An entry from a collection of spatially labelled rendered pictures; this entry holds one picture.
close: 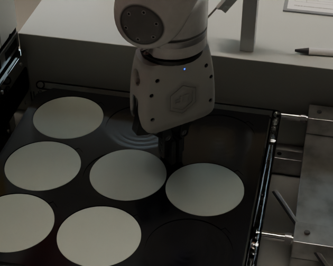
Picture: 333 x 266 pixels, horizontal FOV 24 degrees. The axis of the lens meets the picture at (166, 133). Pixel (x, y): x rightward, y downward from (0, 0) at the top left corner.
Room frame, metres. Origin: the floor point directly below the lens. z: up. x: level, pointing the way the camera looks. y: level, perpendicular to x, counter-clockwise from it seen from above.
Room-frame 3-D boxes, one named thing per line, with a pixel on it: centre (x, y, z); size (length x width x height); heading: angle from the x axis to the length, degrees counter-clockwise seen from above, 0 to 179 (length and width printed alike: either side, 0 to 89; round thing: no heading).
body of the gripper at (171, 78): (0.78, -0.01, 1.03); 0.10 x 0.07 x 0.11; 119
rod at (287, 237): (0.65, -0.13, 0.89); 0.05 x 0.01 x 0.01; 78
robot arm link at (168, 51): (0.78, 0.00, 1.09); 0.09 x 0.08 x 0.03; 119
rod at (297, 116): (0.88, -0.18, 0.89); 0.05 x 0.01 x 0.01; 78
